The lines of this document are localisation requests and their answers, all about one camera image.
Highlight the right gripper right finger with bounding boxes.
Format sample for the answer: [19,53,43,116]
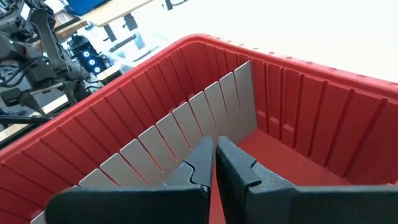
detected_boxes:
[215,136,398,224]

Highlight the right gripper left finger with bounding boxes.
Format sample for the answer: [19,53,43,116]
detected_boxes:
[45,136,216,224]

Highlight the red plastic bin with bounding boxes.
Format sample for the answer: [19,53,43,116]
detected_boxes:
[0,33,398,224]

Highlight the grey slotted divider panel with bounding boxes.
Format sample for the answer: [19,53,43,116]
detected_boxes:
[30,60,258,224]

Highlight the computer with blue lights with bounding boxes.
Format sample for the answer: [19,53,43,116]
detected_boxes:
[67,33,108,76]

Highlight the light wooden desk black legs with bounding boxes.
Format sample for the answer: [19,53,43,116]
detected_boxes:
[79,0,155,28]

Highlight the blue plastic crate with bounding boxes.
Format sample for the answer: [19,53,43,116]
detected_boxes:
[63,0,108,17]

